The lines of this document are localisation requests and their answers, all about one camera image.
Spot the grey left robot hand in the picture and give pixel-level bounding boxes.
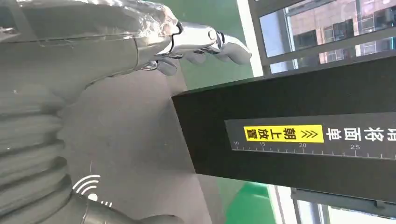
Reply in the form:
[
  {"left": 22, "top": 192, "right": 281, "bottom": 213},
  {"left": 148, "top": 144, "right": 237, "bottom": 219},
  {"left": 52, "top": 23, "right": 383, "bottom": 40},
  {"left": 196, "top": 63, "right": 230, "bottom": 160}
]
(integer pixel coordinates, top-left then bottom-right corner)
[{"left": 0, "top": 0, "right": 253, "bottom": 224}]

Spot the black scanner column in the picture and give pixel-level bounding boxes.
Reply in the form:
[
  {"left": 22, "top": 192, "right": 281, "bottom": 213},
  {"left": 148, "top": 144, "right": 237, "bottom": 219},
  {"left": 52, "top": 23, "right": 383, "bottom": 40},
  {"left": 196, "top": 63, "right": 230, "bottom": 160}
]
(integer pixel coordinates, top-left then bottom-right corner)
[{"left": 171, "top": 56, "right": 396, "bottom": 205}]

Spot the green conveyor belt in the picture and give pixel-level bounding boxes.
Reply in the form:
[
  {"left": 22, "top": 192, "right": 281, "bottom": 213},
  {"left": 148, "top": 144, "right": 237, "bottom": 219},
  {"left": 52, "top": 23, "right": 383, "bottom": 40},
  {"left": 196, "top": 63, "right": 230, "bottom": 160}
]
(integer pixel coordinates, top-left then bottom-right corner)
[{"left": 225, "top": 181, "right": 277, "bottom": 224}]

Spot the ruler label with yellow sticker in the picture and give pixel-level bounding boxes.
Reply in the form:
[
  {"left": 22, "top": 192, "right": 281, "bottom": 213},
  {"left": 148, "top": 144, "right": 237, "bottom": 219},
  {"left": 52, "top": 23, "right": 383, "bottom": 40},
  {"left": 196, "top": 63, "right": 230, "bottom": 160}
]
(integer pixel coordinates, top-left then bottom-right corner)
[{"left": 224, "top": 112, "right": 396, "bottom": 161}]

